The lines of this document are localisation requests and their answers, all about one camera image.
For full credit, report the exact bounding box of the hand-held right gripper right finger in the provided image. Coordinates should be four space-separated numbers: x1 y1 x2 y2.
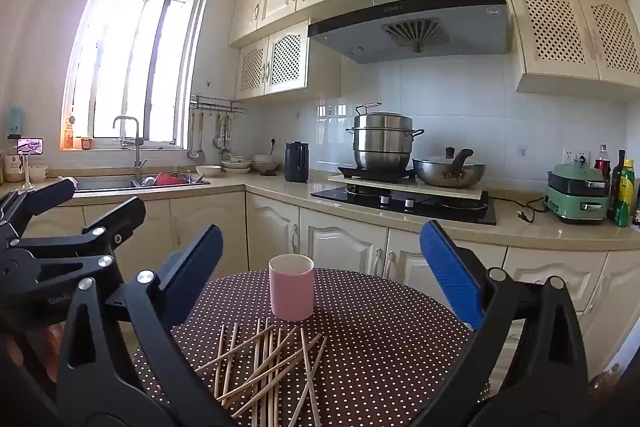
415 220 588 427

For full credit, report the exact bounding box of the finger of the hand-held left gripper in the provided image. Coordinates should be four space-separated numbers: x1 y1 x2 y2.
0 178 76 253
15 196 147 280

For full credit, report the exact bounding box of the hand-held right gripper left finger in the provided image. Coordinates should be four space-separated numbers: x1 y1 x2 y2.
56 223 236 427

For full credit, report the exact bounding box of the pink cup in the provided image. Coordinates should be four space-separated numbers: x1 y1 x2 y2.
269 253 316 323

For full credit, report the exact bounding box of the bunch of wooden chopsticks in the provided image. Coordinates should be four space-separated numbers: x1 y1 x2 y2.
195 318 328 427

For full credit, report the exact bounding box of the person's left hand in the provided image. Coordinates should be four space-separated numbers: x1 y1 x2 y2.
5 322 65 383

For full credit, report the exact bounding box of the steel sink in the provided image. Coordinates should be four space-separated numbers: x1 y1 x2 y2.
70 172 211 194

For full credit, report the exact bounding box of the smartphone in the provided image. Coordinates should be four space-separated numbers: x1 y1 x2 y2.
16 137 46 156

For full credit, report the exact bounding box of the metal faucet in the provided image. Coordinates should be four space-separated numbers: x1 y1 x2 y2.
112 115 148 188

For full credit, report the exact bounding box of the light wooden board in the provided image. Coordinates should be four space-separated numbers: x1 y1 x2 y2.
327 173 490 202

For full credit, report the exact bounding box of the brown polka dot tablecloth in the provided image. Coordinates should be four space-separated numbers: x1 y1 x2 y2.
132 268 493 427

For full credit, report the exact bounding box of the black glass gas hob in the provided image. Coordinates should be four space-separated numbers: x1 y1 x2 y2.
310 186 497 226

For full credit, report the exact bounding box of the hanging metal skimmer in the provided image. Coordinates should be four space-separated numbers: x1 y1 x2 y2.
215 114 233 155

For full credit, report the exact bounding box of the black induction cooker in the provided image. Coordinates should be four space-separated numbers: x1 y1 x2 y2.
338 164 418 182

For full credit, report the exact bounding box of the steel steamer pot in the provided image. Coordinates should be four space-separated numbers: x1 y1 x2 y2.
345 103 425 170

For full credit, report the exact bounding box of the dark blue kettle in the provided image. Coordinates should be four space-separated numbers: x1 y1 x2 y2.
284 141 310 184

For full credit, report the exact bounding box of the green electric cooker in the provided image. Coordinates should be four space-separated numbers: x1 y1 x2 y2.
543 163 612 224

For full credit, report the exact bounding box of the metal utensil rack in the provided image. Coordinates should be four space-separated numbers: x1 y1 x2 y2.
190 95 246 115

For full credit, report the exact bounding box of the kitchen window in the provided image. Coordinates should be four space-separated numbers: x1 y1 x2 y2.
60 0 208 152

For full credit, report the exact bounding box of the yellow green bottle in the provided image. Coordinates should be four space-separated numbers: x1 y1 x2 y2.
615 159 636 228

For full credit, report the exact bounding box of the dark glass bottle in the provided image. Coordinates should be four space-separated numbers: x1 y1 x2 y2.
610 150 628 218

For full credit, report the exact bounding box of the cream lattice door cabinet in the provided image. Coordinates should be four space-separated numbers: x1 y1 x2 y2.
235 19 310 102
502 0 640 98

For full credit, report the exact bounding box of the range hood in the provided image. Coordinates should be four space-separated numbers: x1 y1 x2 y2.
307 0 512 65

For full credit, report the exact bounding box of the black power cable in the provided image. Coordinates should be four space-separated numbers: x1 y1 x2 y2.
487 194 548 224

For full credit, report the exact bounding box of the steel wok with black handle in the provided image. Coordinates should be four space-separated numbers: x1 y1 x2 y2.
412 148 487 188

